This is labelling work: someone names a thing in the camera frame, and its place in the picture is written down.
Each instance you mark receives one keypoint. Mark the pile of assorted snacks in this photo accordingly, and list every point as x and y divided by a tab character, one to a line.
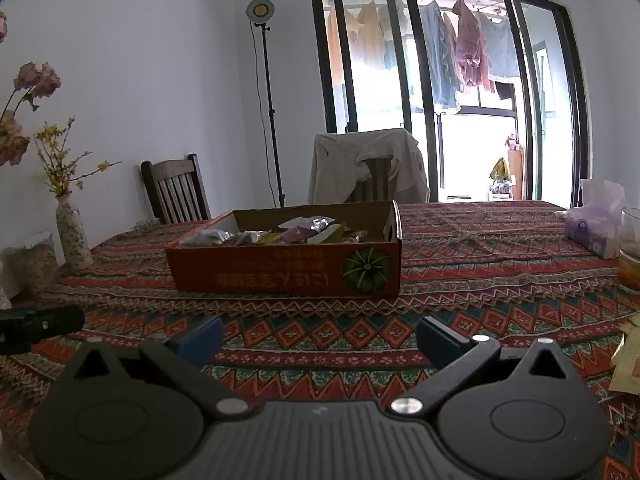
300	232

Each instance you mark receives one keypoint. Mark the orange balcony cylinder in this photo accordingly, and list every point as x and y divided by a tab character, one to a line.
515	170

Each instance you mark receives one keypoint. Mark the glass cup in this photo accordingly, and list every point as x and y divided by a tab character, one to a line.
631	245

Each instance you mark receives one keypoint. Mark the yellow flower branches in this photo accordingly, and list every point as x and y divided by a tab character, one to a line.
59	182

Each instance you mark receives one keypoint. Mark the orange beige hanging garments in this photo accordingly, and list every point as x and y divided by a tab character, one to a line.
367	35

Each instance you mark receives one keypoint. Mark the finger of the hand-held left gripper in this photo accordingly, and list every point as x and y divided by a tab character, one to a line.
45	322

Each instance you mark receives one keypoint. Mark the pale yellow paper packet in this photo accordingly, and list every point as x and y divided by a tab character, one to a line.
625	370

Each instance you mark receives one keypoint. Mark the wooden chair under cloth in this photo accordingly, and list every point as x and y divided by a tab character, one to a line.
375	180

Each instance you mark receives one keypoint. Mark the beige cloth over chair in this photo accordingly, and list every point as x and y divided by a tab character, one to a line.
335	170

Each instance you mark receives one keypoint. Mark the black hanging cloth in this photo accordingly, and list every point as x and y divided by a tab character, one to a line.
505	90

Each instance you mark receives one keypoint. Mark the white floral vase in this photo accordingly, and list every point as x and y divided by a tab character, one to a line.
72	235

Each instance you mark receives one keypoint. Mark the blue hanging garment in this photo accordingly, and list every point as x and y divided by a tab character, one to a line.
442	60

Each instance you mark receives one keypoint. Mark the small pale table decoration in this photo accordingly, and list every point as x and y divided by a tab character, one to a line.
145	225

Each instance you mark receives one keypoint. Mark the yellow balcony object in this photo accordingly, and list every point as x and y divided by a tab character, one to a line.
500	170

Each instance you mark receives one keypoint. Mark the maroon hanging shirt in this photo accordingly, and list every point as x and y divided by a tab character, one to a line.
470	45

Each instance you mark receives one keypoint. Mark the glass jar with grains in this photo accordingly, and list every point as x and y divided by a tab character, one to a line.
35	267

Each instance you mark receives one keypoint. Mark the dark wooden slatted chair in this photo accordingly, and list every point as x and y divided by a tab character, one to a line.
172	170

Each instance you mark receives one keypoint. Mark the orange cardboard box pumpkin print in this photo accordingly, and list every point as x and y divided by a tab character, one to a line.
280	272

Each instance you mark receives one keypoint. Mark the purple tissue pack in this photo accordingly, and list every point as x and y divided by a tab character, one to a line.
590	230

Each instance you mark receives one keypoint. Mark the pink artificial flowers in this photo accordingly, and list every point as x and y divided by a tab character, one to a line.
37	80

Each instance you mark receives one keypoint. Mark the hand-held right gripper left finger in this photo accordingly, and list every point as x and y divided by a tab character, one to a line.
200	342

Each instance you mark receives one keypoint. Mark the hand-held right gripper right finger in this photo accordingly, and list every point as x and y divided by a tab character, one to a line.
435	345

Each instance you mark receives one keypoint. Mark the grey blue hanging shirt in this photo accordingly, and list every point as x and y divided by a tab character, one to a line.
502	52

